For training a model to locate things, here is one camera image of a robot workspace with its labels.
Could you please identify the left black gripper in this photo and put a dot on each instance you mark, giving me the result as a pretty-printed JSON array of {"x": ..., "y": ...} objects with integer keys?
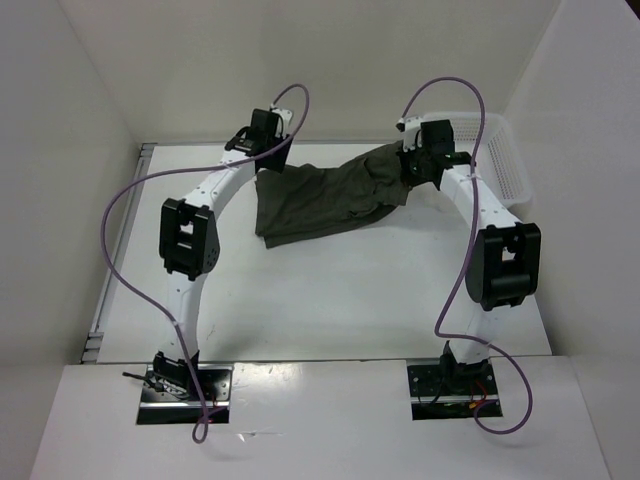
[{"x": 277, "y": 165}]

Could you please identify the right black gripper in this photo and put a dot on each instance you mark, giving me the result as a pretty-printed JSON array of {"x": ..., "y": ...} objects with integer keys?
[{"x": 407, "y": 177}]

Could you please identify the olive green shorts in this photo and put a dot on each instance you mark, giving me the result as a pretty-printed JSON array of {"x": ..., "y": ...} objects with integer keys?
[{"x": 307, "y": 202}]

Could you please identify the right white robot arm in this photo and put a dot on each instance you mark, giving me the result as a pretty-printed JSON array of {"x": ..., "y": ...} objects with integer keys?
[{"x": 502, "y": 268}]

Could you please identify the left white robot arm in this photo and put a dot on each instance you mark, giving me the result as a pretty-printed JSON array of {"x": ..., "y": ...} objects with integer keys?
[{"x": 189, "y": 241}]

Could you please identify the white plastic basket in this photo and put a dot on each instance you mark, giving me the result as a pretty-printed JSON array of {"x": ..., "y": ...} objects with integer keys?
[{"x": 498, "y": 160}]

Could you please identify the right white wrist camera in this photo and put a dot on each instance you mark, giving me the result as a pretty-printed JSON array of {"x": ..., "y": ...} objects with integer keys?
[{"x": 411, "y": 132}]

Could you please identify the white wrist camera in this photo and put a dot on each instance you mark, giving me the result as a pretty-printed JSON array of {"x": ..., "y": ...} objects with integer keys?
[
  {"x": 285, "y": 117},
  {"x": 411, "y": 132}
]

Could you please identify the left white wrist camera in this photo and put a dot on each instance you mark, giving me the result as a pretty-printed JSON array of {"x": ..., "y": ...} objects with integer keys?
[{"x": 285, "y": 117}]

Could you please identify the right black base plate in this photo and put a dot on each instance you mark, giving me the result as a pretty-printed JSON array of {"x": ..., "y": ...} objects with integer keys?
[{"x": 434, "y": 399}]

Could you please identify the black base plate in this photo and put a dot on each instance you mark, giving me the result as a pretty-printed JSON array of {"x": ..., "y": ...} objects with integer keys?
[
  {"x": 434, "y": 399},
  {"x": 163, "y": 404}
]

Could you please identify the aluminium table edge rail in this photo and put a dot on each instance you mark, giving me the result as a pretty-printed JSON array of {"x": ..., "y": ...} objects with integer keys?
[{"x": 103, "y": 309}]

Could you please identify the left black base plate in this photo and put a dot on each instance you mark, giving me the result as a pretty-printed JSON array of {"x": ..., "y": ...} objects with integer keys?
[{"x": 163, "y": 404}]

